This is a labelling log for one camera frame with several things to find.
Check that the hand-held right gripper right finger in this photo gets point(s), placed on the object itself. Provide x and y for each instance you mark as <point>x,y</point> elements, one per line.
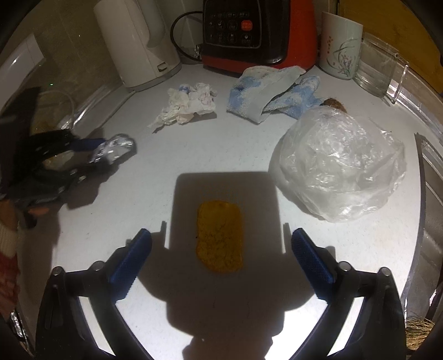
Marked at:
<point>313,264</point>

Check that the white electric kettle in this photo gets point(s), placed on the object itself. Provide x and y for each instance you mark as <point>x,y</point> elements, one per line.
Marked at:
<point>138,41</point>

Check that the wooden cutting board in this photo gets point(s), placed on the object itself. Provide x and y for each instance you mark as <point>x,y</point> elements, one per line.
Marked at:
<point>349,8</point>

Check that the straw pot brush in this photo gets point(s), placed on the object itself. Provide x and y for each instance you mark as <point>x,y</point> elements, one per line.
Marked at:
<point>418,332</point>

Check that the blue and white towel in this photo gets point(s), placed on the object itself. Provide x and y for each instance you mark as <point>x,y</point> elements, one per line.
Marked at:
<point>270,90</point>

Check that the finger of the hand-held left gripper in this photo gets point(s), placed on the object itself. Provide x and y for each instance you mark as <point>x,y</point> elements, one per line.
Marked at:
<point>86,144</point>
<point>81,173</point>

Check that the crumpled white tissue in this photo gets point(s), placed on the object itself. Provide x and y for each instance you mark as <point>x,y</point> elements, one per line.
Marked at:
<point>187,104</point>

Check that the person's left hand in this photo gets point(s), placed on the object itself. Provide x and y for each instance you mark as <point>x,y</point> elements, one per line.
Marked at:
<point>7,212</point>

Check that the person's left forearm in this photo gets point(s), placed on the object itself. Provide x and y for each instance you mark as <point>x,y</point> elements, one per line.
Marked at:
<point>7,259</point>

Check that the yellow textured food scrap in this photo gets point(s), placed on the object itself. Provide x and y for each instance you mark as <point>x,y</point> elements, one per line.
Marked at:
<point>219,237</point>

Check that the clear plastic bag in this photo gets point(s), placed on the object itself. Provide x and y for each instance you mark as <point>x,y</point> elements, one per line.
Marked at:
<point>332,162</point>

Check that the white floral ceramic cup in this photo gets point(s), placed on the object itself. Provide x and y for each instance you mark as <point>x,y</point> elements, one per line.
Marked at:
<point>341,45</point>

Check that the foil wrapper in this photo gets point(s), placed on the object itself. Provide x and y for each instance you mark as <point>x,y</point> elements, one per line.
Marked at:
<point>114,149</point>

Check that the white wall socket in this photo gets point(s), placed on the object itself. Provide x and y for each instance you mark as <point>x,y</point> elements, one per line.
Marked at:
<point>20,59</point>

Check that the black and red blender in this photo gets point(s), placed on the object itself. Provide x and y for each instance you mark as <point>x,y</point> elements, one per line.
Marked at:
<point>256,34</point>

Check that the stainless steel sink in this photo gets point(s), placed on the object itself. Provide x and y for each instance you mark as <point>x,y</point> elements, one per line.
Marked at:
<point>431,207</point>

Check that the clear glass pitcher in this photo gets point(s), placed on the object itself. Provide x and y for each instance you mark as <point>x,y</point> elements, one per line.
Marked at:
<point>379,72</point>

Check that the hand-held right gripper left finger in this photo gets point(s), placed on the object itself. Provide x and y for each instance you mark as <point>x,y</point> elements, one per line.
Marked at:
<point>129,264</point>

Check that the brown food scrap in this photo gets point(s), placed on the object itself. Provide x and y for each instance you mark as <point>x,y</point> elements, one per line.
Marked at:
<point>335,104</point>

